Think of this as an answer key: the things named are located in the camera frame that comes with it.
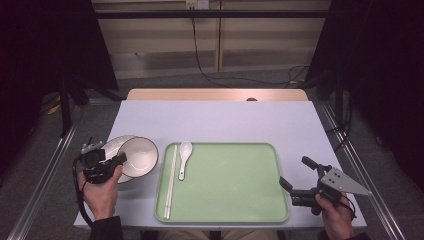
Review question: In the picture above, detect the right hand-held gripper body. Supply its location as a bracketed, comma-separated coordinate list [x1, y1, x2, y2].
[290, 164, 373, 217]

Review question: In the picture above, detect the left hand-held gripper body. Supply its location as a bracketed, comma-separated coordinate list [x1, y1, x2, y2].
[80, 136, 116, 185]

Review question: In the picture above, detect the white bowl with dark rim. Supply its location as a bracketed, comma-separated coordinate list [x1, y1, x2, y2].
[117, 136, 160, 179]

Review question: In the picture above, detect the green tray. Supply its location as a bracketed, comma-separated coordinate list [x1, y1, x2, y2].
[154, 142, 290, 224]

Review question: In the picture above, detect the white ceramic spoon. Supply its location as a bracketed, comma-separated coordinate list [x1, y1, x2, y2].
[177, 140, 194, 182]

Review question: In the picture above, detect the person's left hand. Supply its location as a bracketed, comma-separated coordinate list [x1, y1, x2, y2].
[77, 164, 124, 221]

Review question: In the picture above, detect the person's right hand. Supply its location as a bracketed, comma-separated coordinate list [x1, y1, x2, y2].
[315, 193, 356, 240]

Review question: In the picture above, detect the black metal stand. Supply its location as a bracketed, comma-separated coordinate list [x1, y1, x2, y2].
[59, 78, 73, 138]
[334, 71, 345, 128]

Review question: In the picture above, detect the light wooden table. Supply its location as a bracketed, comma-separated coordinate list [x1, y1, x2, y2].
[125, 87, 310, 102]

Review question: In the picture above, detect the black curtain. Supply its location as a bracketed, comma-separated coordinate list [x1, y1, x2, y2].
[304, 0, 424, 184]
[0, 0, 120, 178]

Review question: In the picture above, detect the metal floor rail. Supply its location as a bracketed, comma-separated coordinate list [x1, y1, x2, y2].
[319, 101, 406, 240]
[6, 99, 88, 240]

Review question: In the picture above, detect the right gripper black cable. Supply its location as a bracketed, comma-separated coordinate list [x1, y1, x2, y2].
[339, 195, 357, 220]

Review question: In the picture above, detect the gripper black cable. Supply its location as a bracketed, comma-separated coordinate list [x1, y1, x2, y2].
[72, 155, 96, 230]
[339, 195, 357, 220]

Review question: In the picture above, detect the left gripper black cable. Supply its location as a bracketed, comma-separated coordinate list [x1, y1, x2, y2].
[72, 155, 96, 230]

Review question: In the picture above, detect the black power cable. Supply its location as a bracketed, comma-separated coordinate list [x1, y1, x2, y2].
[190, 8, 312, 86]

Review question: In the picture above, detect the white wall outlet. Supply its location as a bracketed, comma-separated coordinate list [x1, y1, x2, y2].
[185, 0, 210, 10]

